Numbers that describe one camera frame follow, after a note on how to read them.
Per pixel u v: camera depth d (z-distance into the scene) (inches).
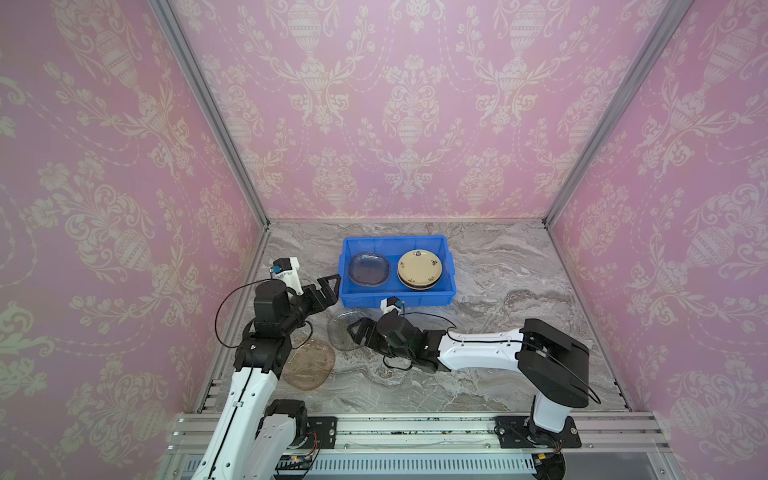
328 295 26.0
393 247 44.2
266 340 21.5
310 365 33.7
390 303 30.8
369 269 40.6
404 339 24.9
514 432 28.5
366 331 28.7
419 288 38.4
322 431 29.3
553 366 18.2
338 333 35.4
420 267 40.5
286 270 25.6
